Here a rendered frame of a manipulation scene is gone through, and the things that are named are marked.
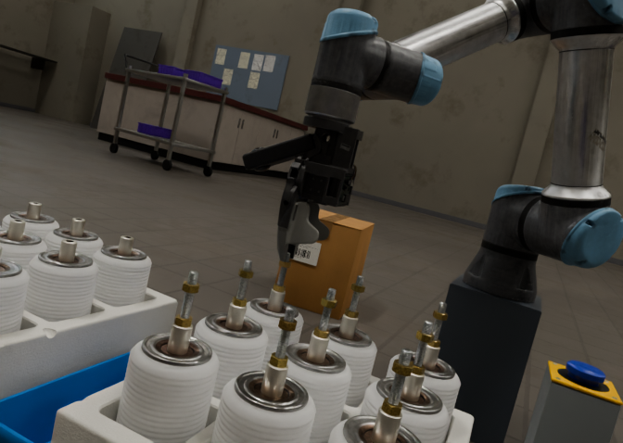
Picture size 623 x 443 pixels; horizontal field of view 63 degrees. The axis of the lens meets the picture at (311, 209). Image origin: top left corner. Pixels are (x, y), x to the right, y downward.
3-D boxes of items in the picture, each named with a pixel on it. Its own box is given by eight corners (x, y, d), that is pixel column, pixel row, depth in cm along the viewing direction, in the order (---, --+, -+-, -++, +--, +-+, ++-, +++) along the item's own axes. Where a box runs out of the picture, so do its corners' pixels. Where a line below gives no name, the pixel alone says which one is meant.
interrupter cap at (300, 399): (312, 420, 48) (314, 412, 48) (234, 409, 47) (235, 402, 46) (301, 382, 55) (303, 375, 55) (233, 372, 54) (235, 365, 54)
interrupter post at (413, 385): (417, 397, 59) (425, 370, 58) (419, 406, 56) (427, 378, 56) (397, 391, 59) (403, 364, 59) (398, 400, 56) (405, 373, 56)
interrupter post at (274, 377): (283, 402, 50) (291, 371, 50) (260, 398, 50) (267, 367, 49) (281, 390, 52) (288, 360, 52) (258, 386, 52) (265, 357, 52)
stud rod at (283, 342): (278, 382, 50) (296, 310, 50) (269, 379, 50) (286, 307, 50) (280, 377, 51) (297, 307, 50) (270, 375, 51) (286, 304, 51)
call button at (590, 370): (561, 372, 60) (565, 356, 60) (598, 385, 59) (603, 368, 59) (564, 383, 56) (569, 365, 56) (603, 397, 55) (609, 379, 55)
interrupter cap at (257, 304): (299, 324, 74) (301, 320, 74) (248, 314, 73) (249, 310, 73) (296, 307, 81) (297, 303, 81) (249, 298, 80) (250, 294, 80)
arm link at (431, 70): (412, 62, 85) (355, 43, 81) (453, 56, 75) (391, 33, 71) (400, 108, 86) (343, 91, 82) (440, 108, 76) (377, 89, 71)
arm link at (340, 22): (395, 20, 70) (341, 0, 67) (375, 99, 71) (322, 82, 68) (368, 29, 77) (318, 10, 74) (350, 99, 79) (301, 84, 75)
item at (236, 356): (246, 477, 65) (277, 345, 63) (169, 477, 62) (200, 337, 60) (234, 434, 74) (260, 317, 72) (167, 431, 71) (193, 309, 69)
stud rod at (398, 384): (379, 424, 47) (400, 348, 46) (386, 423, 47) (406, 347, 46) (387, 431, 46) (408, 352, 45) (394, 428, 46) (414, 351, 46)
